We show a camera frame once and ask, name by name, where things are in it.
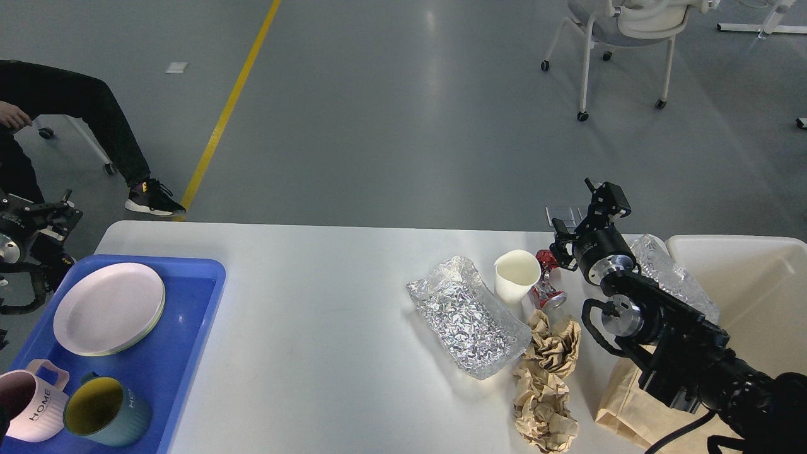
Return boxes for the brown paper bag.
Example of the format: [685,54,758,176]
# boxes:
[595,358,739,453]

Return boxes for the white paper scrap on floor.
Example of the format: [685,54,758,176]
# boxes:
[165,61,189,74]

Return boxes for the crushed red soda can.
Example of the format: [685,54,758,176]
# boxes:
[530,249,567,312]

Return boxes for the person hand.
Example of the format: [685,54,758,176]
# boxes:
[0,100,33,133]

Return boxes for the blue plastic tray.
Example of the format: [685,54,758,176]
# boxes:
[2,255,226,453]

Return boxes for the white office chair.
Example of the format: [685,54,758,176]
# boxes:
[541,1,719,122]

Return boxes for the clear plastic bag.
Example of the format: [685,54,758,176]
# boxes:
[630,235,720,324]

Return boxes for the white paper cup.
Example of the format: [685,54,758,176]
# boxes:
[494,250,542,306]

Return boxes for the white plastic bin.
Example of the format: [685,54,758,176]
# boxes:
[666,235,806,376]

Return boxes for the dark green mug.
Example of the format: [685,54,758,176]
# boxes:
[63,373,153,446]

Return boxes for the lower crumpled brown paper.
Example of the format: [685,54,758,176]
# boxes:
[513,359,579,453]

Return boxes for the person leg black trousers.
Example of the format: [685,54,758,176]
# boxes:
[1,60,151,203]

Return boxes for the crumpled brown paper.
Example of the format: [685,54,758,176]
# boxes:
[524,310,581,378]
[513,359,579,453]

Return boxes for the black sneaker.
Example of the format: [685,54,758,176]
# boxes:
[124,178,185,218]

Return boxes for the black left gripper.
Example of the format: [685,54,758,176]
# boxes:
[1,189,84,264]

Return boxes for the green plate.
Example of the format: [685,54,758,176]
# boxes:
[75,281,165,356]

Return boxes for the pink HOME mug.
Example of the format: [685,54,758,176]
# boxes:
[1,359,69,443]

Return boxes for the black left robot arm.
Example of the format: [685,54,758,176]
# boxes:
[1,189,84,316]

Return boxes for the crumpled silver foil bag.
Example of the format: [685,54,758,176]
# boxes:
[405,255,532,380]

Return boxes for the pink plate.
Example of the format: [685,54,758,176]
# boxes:
[53,262,165,357]

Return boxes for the upper crumpled brown paper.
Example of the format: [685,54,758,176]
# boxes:
[524,310,581,378]

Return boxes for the white stand base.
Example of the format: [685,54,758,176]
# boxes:
[716,1,806,38]

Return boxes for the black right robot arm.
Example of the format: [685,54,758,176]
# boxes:
[549,178,806,453]

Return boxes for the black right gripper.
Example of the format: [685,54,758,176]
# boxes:
[549,178,636,286]

